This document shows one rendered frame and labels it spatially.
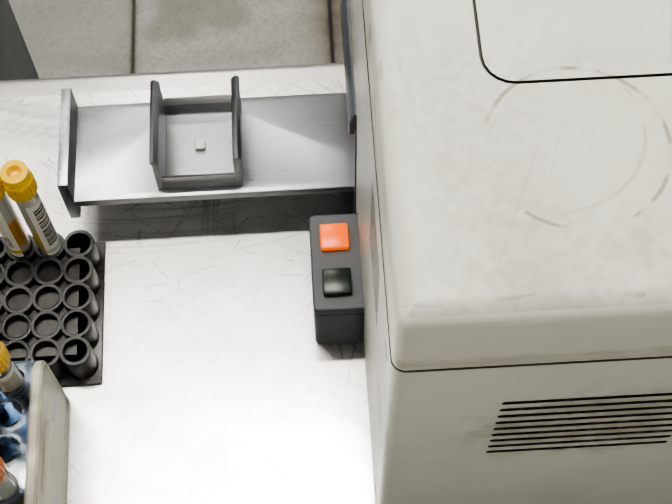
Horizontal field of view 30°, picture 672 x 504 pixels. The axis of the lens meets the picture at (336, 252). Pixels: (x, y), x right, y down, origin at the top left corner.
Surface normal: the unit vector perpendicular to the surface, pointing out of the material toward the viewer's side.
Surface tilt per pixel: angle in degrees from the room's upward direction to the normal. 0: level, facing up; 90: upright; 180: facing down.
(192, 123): 0
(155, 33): 0
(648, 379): 90
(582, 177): 0
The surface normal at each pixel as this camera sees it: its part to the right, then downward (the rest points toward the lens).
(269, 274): -0.01, -0.44
